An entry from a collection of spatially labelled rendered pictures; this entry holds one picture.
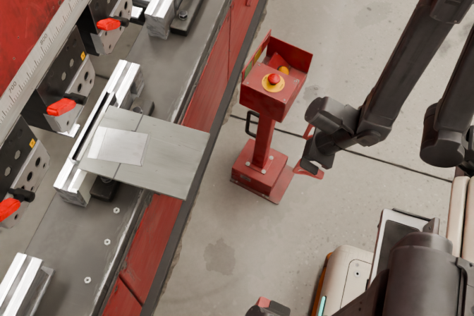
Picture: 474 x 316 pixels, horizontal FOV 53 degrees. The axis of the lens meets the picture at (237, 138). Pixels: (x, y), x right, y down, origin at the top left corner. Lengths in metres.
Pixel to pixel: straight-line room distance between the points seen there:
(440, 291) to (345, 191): 1.84
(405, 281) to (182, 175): 0.76
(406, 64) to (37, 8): 0.58
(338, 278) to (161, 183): 0.92
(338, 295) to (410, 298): 1.39
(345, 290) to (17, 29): 1.41
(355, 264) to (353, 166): 0.62
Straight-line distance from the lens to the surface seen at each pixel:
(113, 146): 1.16
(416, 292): 0.42
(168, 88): 1.38
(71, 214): 1.25
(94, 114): 1.22
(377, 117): 0.91
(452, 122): 0.90
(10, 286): 1.14
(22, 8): 0.78
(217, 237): 2.09
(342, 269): 1.83
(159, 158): 1.13
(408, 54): 0.78
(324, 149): 1.05
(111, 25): 0.96
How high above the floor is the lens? 2.00
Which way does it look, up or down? 61 degrees down
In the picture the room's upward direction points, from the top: 5 degrees clockwise
